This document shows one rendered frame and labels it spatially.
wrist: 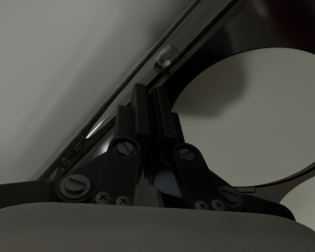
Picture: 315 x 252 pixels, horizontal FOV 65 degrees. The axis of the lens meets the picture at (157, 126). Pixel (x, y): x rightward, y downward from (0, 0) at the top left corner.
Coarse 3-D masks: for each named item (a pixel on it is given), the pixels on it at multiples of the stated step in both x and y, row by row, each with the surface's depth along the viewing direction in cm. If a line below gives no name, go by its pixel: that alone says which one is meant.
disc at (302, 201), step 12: (312, 180) 17; (288, 192) 18; (300, 192) 18; (312, 192) 18; (288, 204) 19; (300, 204) 19; (312, 204) 19; (300, 216) 20; (312, 216) 20; (312, 228) 21
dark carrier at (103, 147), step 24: (264, 0) 10; (288, 0) 10; (312, 0) 10; (240, 24) 11; (264, 24) 11; (288, 24) 11; (312, 24) 11; (216, 48) 12; (240, 48) 12; (312, 48) 11; (192, 72) 12; (168, 96) 13; (312, 168) 16; (144, 192) 19; (240, 192) 18; (264, 192) 18
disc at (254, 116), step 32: (224, 64) 12; (256, 64) 12; (288, 64) 12; (192, 96) 13; (224, 96) 13; (256, 96) 13; (288, 96) 13; (192, 128) 15; (224, 128) 14; (256, 128) 14; (288, 128) 14; (224, 160) 16; (256, 160) 16; (288, 160) 16
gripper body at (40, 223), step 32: (0, 224) 5; (32, 224) 6; (64, 224) 6; (96, 224) 6; (128, 224) 6; (160, 224) 6; (192, 224) 6; (224, 224) 7; (256, 224) 7; (288, 224) 7
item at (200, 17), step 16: (208, 0) 10; (224, 0) 10; (192, 16) 11; (208, 16) 11; (176, 32) 11; (192, 32) 11; (160, 48) 12; (176, 48) 11; (144, 64) 12; (160, 64) 12; (128, 80) 13; (144, 80) 13; (112, 96) 14; (128, 96) 13; (96, 112) 14; (112, 112) 14; (80, 128) 16; (96, 128) 15; (80, 144) 16; (64, 160) 17; (48, 176) 18
